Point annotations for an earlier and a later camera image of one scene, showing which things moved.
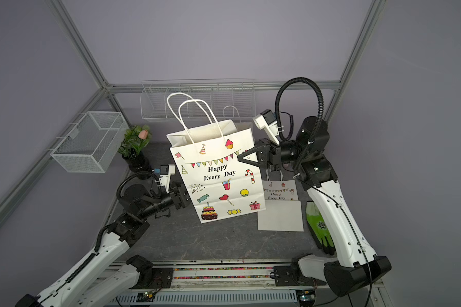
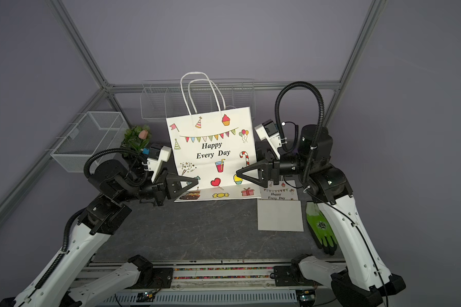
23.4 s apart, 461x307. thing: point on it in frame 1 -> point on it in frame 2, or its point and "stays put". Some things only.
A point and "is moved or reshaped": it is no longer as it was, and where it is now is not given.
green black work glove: x=319 y=228 stays put
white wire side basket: x=91 y=144 stays put
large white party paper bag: x=283 y=209 stays put
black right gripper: x=269 y=157 -> x=269 y=165
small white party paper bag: x=207 y=153 is moved or reshaped
